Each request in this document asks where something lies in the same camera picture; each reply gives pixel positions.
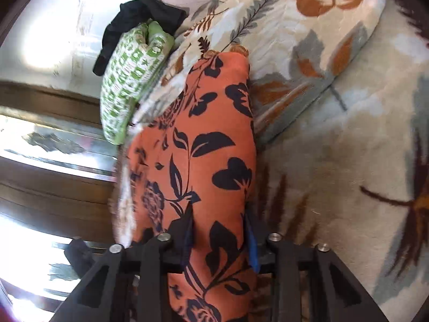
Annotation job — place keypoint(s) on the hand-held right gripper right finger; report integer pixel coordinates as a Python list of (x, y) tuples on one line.
[(252, 251)]

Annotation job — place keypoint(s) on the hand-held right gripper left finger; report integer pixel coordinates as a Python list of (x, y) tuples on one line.
[(187, 241)]

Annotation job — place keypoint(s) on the orange floral garment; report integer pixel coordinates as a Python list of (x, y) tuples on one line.
[(201, 161)]

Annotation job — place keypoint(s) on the glass panelled wooden door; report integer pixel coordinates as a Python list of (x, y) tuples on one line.
[(50, 187)]

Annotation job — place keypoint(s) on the leaf printed fleece blanket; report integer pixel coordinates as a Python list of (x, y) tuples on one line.
[(335, 124)]

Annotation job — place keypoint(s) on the green patterned pillow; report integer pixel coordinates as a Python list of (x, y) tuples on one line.
[(129, 73)]

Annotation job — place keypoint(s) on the black cloth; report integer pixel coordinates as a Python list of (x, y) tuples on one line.
[(144, 11)]

